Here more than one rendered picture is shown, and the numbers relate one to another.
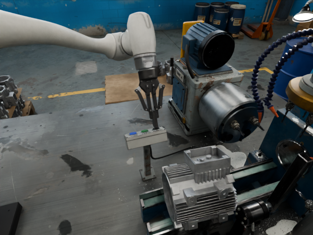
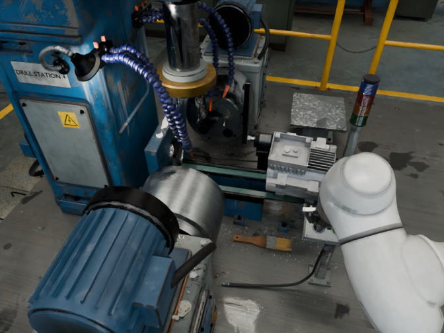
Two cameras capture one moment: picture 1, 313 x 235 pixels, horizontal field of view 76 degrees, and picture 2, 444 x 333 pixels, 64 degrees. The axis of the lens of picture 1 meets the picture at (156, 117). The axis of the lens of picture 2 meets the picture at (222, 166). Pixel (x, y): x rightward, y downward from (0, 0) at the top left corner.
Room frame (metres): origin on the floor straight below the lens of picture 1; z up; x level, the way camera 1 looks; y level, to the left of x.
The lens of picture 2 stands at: (1.27, 0.07, 1.83)
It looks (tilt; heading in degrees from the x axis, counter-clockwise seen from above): 43 degrees down; 210
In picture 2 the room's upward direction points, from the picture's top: straight up
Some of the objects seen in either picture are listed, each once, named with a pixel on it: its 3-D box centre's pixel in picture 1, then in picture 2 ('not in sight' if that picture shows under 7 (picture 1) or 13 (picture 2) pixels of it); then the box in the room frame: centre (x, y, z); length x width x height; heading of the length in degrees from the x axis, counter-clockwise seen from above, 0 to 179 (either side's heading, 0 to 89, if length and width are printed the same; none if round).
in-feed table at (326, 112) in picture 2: not in sight; (316, 120); (-0.14, -0.22, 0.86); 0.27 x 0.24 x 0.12; 18
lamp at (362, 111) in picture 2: not in sight; (362, 107); (0.04, -0.03, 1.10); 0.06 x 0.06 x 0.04
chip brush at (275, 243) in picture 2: not in sight; (262, 241); (0.57, -0.17, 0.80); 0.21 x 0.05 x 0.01; 110
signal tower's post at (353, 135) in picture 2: not in sight; (356, 126); (0.04, -0.03, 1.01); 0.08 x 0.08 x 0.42; 18
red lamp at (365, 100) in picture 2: not in sight; (365, 96); (0.04, -0.03, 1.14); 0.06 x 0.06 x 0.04
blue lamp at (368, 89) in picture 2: not in sight; (369, 85); (0.04, -0.03, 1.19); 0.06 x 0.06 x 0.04
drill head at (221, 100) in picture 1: (223, 107); (171, 233); (0.83, -0.34, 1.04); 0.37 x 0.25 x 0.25; 18
